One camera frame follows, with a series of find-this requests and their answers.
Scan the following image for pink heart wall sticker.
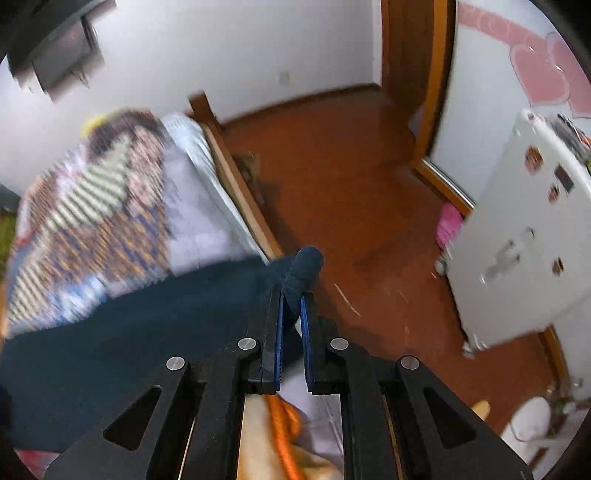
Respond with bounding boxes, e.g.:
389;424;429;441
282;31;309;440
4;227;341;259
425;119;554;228
457;0;591;119

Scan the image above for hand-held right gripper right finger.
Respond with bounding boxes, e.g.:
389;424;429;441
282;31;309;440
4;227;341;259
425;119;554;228
300;293;534;480

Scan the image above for white round container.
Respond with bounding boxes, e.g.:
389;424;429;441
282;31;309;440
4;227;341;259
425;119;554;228
501;396;553;456

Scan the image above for wooden bed frame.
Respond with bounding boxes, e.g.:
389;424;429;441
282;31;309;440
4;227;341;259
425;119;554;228
187;91;284;260

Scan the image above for patchwork printed blanket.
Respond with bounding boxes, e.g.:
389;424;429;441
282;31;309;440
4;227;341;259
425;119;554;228
0;108;178;478

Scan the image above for dark teal pants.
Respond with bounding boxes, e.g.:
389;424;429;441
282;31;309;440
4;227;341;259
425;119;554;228
0;246;325;454

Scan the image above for white refrigerator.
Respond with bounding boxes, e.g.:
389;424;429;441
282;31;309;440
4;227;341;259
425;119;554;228
445;108;591;358

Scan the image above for pink slipper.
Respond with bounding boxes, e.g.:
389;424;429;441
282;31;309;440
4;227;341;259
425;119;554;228
436;203;463;248

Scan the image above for wooden door frame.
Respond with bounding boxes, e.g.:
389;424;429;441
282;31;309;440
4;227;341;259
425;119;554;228
381;0;477;216

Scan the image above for pale quilted mattress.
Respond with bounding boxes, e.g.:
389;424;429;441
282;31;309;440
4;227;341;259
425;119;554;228
159;113;273;278

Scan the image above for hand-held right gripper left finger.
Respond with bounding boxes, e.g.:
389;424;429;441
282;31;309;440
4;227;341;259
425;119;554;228
44;288;284;480

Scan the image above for yellow toy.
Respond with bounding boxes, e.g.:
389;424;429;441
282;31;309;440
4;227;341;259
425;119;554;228
78;113;117;139

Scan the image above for dark wall television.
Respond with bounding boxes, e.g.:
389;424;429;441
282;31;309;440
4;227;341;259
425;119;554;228
0;0;117;103

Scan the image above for cream orange quilt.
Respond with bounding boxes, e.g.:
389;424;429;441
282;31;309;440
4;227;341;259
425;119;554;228
238;392;345;480

